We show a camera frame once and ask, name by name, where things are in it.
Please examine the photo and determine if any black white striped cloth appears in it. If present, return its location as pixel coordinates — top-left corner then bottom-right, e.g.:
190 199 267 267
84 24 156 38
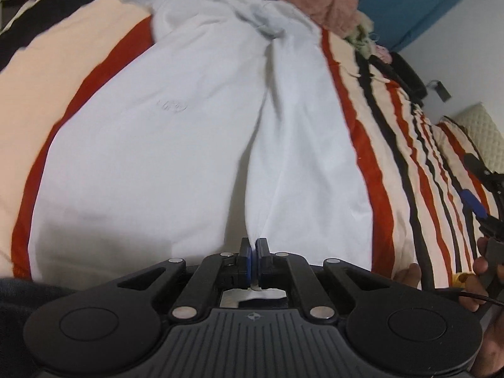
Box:
0 0 123 72

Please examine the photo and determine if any person's right hand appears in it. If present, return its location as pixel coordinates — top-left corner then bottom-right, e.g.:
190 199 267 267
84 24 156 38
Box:
458 236 504 312

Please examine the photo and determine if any black cable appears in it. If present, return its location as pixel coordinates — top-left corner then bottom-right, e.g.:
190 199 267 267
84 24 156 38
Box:
432 288 504 306

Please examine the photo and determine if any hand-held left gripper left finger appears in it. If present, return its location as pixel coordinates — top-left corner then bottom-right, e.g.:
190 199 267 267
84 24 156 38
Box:
117 238 253 320

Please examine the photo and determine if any black bag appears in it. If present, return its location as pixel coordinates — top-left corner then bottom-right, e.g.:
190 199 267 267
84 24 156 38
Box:
388 52 428 100

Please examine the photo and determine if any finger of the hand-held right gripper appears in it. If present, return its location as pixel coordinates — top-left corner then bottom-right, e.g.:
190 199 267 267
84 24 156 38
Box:
462 153 504 190
460 190 504 232

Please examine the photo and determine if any red black striped bedsheet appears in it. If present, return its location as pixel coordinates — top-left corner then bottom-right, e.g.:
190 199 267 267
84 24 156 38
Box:
0 0 493 290

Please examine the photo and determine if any person's right forearm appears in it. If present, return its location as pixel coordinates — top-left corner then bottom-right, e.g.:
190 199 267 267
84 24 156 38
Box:
470 312 504 378

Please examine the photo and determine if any floral patterned cloth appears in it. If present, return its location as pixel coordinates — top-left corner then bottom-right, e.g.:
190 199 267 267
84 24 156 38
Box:
345 19 379 58

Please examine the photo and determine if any white t-shirt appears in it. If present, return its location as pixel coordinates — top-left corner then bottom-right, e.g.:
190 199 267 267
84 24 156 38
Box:
29 0 375 285

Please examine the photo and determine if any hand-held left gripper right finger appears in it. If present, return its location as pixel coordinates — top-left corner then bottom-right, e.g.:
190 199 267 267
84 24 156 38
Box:
255 238 394 320

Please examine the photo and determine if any striped pillow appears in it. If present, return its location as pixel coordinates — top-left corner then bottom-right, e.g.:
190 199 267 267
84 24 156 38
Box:
435 116 493 213

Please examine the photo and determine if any blue curtain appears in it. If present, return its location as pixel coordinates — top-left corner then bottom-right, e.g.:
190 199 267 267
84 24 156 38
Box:
350 0 497 53

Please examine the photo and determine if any wall socket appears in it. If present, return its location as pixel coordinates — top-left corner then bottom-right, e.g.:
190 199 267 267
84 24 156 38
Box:
430 80 452 101

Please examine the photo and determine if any cream quilted pillow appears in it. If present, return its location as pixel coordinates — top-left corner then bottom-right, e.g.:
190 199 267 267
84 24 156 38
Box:
453 101 504 175

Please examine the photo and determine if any dark cloth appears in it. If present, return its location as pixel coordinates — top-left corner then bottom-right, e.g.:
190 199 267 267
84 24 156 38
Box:
0 277 83 378

